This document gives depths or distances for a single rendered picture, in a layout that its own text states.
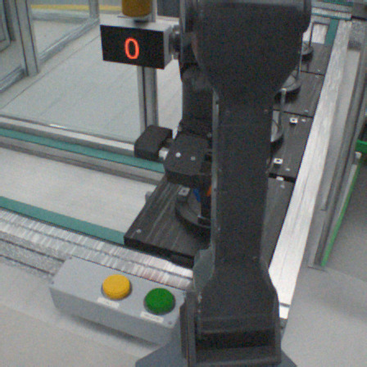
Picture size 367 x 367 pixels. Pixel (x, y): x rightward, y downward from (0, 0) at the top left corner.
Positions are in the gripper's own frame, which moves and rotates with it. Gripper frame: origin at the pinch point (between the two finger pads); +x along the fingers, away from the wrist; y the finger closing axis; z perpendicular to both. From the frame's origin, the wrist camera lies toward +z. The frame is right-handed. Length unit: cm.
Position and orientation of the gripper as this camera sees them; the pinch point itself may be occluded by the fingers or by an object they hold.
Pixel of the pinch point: (201, 182)
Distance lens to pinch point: 68.5
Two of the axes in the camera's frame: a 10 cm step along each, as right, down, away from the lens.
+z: -3.5, 5.8, -7.4
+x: 0.0, 7.9, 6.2
